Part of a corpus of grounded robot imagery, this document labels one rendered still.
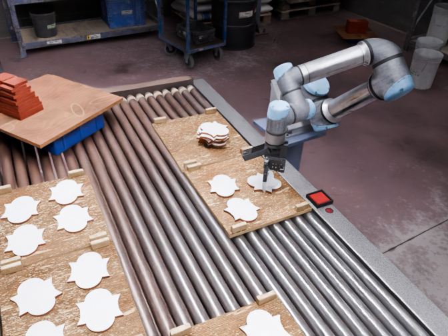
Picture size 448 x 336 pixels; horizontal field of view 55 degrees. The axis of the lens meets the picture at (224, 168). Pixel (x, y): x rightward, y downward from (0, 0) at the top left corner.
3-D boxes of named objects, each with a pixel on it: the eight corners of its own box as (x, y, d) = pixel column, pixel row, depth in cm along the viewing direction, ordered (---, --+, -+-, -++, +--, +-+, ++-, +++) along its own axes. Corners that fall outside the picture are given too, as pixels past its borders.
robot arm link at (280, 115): (297, 105, 152) (277, 111, 148) (292, 133, 158) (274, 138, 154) (283, 97, 157) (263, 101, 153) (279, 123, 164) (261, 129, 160)
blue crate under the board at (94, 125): (59, 109, 220) (56, 91, 214) (106, 126, 208) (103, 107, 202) (7, 136, 198) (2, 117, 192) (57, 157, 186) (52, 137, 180)
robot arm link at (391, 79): (317, 102, 210) (409, 51, 162) (328, 131, 209) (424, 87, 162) (298, 107, 204) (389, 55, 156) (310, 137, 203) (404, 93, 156)
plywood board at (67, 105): (49, 76, 228) (48, 73, 227) (123, 101, 209) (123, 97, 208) (-39, 115, 192) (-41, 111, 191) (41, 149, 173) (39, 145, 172)
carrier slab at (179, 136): (217, 113, 223) (217, 111, 222) (255, 155, 193) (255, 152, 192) (151, 126, 210) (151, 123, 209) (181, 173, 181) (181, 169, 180)
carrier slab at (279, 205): (257, 155, 193) (257, 152, 192) (311, 211, 164) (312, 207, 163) (184, 174, 180) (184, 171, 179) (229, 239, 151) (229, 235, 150)
